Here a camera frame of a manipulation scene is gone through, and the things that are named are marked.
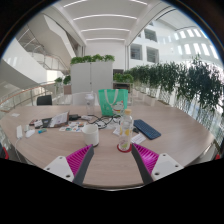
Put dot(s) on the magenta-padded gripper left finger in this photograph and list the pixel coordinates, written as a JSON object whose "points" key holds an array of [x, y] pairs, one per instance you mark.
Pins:
{"points": [[78, 160]]}

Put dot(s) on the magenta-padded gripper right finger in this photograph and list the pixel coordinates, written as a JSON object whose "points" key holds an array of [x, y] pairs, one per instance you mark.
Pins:
{"points": [[148, 159]]}

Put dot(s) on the clear drink bottle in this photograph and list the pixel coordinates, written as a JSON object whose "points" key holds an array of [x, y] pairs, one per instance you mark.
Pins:
{"points": [[125, 131]]}

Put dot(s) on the flat round red coaster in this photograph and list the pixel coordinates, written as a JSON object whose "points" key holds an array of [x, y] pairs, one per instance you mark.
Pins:
{"points": [[124, 150]]}

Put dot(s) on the white mug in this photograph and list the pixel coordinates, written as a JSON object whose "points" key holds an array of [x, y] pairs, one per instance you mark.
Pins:
{"points": [[90, 135]]}

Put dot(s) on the dark blue keyboard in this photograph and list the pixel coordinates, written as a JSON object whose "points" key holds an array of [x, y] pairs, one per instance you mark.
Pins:
{"points": [[147, 129]]}

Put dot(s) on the printed sticker sheet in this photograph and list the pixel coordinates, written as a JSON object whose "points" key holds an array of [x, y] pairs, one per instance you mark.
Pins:
{"points": [[72, 126]]}

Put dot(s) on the open white booklet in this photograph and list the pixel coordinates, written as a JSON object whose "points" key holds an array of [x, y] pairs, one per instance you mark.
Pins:
{"points": [[59, 119]]}

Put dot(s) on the white computer mouse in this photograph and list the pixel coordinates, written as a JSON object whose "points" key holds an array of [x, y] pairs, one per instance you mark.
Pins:
{"points": [[30, 133]]}

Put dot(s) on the clear shaker bottle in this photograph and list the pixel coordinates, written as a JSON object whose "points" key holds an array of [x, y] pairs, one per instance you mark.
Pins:
{"points": [[89, 105]]}

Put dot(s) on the white chair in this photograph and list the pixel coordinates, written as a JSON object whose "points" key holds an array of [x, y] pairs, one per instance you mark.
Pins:
{"points": [[79, 99]]}

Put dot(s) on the white power strip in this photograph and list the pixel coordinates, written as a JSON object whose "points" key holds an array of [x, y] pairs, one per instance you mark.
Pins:
{"points": [[19, 131]]}

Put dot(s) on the green tote bag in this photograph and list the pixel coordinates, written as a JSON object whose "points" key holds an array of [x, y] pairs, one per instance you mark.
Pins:
{"points": [[108, 101]]}

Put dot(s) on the black chair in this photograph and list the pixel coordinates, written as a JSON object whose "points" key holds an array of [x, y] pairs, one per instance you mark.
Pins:
{"points": [[44, 100]]}

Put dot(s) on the small white paper sheet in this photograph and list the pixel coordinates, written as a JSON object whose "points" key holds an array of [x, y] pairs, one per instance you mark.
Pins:
{"points": [[15, 115]]}

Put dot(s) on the tall white cabinet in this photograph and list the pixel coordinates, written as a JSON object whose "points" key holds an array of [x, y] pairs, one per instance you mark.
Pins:
{"points": [[90, 80]]}

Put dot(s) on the small green railing planter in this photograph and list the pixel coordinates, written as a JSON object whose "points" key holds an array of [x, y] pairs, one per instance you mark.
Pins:
{"points": [[62, 80]]}

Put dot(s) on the row of green potted trees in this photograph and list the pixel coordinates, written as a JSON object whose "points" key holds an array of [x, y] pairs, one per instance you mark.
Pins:
{"points": [[186, 83]]}

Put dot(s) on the low green planter shelf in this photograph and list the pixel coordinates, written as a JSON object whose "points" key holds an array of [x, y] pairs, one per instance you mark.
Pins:
{"points": [[122, 77]]}

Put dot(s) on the green plants in cabinet planter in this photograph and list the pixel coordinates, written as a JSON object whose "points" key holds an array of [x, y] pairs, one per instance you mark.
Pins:
{"points": [[91, 59]]}

